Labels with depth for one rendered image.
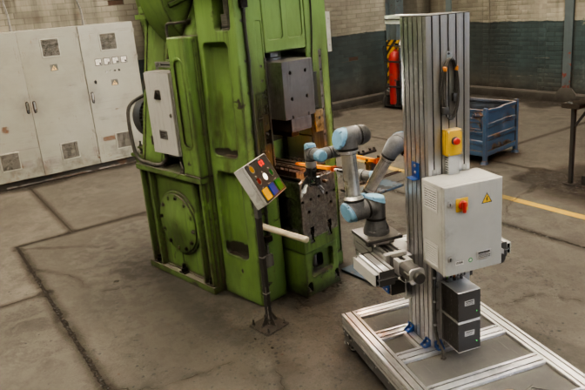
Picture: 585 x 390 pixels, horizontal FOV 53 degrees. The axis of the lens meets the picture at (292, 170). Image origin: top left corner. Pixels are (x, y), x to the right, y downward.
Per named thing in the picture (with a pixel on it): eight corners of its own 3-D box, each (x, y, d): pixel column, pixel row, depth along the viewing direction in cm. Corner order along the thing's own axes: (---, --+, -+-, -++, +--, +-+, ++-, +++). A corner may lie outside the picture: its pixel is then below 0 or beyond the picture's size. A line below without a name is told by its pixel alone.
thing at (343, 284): (363, 285, 452) (363, 284, 452) (312, 316, 414) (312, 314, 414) (326, 272, 480) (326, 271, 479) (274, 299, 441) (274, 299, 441)
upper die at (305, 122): (312, 127, 422) (311, 114, 420) (292, 132, 409) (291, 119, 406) (272, 122, 452) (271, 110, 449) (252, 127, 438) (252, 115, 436)
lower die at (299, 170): (315, 174, 432) (314, 163, 430) (296, 181, 419) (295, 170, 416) (276, 166, 461) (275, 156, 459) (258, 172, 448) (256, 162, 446)
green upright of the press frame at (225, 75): (287, 293, 449) (258, -19, 387) (263, 307, 432) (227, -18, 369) (250, 279, 480) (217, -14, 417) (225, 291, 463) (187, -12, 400)
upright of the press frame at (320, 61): (344, 263, 494) (326, -23, 431) (323, 274, 477) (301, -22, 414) (306, 251, 525) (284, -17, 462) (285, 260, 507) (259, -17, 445)
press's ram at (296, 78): (323, 110, 429) (319, 55, 418) (285, 120, 403) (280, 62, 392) (284, 107, 458) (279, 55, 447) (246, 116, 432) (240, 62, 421)
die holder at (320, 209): (338, 225, 450) (334, 170, 437) (304, 242, 424) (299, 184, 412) (287, 211, 489) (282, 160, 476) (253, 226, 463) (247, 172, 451)
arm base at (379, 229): (393, 233, 336) (393, 217, 334) (370, 238, 332) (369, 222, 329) (381, 225, 350) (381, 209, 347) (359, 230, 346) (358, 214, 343)
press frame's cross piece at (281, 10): (306, 47, 427) (301, -22, 414) (265, 53, 400) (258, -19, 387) (265, 47, 457) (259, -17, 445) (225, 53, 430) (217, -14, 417)
